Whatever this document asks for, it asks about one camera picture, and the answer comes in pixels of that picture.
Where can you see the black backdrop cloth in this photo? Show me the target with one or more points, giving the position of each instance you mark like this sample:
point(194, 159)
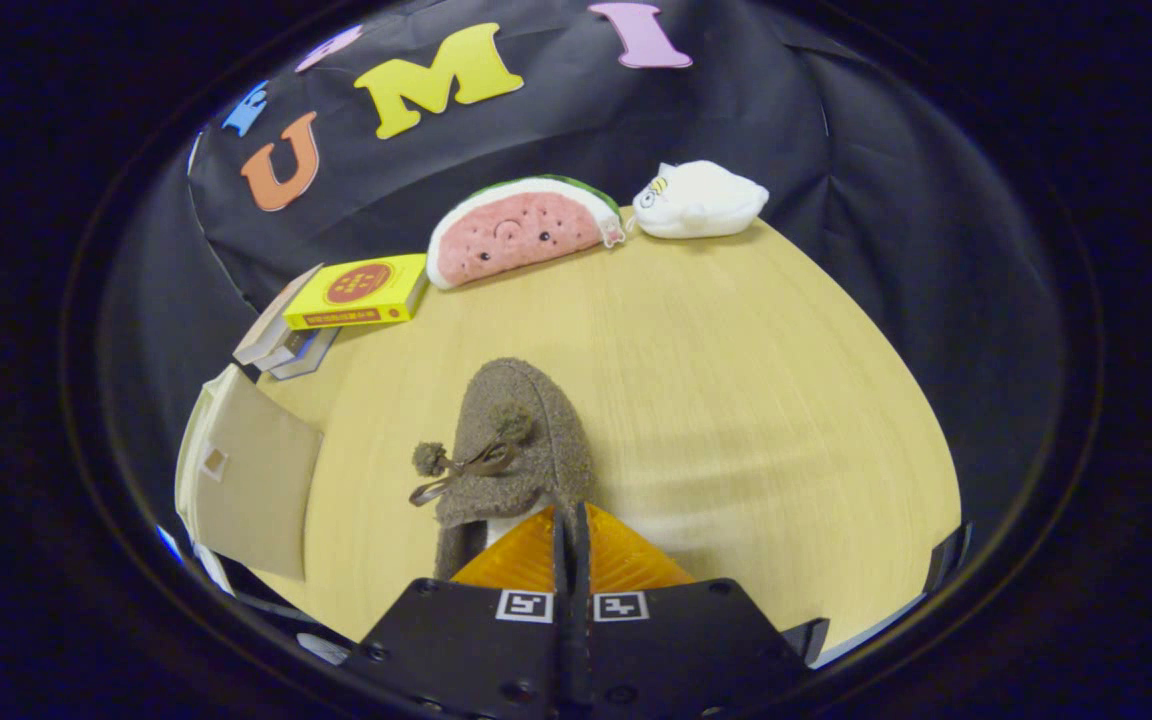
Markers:
point(886, 250)

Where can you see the brown fuzzy shoe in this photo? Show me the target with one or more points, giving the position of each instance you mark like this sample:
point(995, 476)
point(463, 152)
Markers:
point(526, 420)

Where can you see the watermelon slice plush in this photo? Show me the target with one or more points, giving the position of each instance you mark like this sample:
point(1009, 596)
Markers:
point(516, 235)

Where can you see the cream storage box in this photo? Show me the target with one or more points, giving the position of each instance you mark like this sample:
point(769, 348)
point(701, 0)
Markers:
point(256, 480)

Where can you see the white plush toy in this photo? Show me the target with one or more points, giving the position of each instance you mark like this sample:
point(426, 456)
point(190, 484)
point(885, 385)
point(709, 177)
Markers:
point(701, 200)

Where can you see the yellow book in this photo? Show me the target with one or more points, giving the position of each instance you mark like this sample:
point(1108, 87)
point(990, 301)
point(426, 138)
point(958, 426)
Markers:
point(356, 290)

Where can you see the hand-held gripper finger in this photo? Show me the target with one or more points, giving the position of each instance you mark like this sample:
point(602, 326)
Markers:
point(584, 640)
point(564, 640)

